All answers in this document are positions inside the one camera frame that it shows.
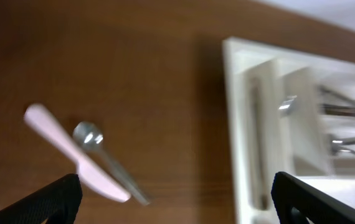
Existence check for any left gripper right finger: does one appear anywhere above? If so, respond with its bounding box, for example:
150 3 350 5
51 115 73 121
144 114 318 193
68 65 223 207
271 172 355 224

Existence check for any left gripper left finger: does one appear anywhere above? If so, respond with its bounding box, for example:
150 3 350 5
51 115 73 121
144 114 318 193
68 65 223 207
0 174 83 224

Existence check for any pink plastic butter knife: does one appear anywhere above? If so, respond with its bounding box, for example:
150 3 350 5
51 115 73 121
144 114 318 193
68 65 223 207
24 103 131 203

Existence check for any small teaspoon smooth handle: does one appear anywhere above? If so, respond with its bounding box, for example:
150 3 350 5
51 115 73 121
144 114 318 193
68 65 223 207
72 121 150 206

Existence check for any metal fork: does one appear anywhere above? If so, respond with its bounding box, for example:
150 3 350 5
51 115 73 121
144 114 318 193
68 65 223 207
321 104 355 117

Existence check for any small teaspoon textured handle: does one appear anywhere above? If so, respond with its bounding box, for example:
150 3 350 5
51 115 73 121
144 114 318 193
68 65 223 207
278 95 298 117

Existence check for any white plastic cutlery tray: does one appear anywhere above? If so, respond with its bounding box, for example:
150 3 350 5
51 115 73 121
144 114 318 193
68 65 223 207
222 38 355 223

